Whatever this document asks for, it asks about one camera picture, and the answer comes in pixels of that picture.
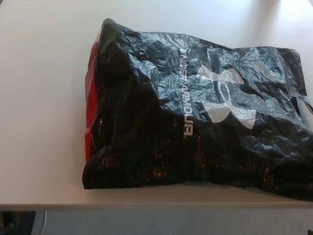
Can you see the black Under Armour plastic bag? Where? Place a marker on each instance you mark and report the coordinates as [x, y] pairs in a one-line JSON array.
[[156, 117]]

